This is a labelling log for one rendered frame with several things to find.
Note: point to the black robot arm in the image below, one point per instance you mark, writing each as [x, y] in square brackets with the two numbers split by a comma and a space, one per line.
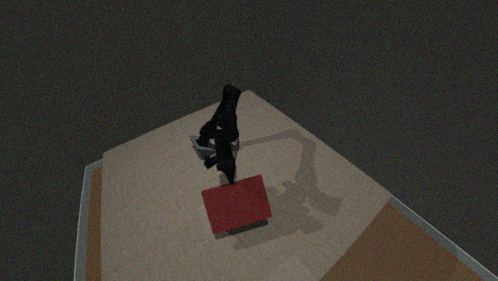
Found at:
[225, 117]

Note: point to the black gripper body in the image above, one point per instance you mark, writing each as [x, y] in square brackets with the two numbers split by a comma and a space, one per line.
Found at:
[226, 158]

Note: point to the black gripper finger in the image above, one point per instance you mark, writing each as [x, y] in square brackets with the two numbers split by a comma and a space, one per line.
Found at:
[230, 173]

